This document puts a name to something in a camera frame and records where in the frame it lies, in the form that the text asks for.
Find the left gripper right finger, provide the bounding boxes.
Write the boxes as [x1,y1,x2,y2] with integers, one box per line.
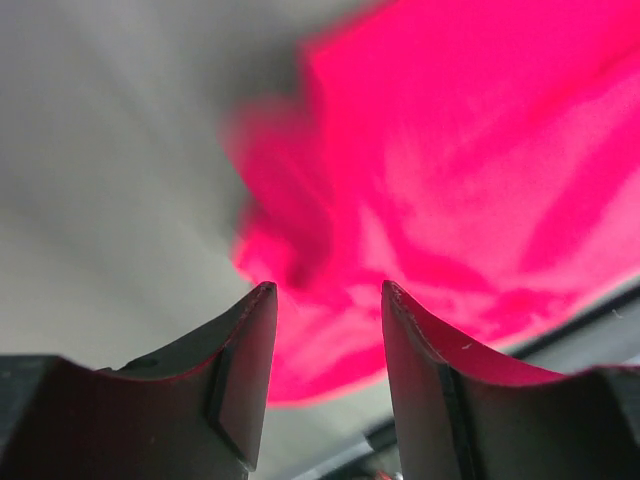
[382,281,639,479]

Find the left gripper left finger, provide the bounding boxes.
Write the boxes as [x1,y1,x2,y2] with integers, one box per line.
[1,282,277,479]

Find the red t shirt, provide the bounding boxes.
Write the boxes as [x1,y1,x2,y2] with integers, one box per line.
[223,1,639,406]

